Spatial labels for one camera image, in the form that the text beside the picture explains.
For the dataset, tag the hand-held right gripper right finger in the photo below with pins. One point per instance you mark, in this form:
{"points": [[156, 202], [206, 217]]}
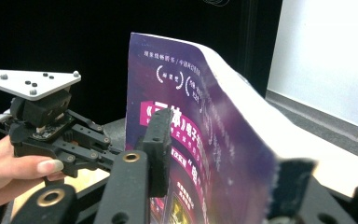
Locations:
{"points": [[290, 186]]}

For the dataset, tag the dark curtain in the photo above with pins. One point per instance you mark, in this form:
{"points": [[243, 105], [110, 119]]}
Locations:
{"points": [[74, 31]]}

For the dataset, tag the purple book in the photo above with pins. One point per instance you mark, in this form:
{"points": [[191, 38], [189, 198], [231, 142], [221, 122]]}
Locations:
{"points": [[183, 93]]}

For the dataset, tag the white cabinet panel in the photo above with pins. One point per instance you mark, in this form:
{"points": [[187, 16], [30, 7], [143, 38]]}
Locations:
{"points": [[323, 46]]}

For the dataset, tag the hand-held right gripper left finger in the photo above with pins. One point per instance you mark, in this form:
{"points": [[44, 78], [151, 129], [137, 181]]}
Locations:
{"points": [[160, 140]]}

